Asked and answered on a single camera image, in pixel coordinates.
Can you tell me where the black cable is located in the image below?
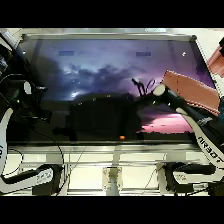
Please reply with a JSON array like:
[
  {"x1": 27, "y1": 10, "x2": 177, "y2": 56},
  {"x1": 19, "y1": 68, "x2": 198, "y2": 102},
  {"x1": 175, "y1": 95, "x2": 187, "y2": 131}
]
[{"x1": 29, "y1": 126, "x2": 66, "y2": 174}]

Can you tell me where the brown garment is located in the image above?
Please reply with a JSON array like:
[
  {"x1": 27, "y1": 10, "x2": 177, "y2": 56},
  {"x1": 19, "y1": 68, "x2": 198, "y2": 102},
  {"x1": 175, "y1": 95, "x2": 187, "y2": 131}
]
[{"x1": 161, "y1": 69, "x2": 222, "y2": 117}]

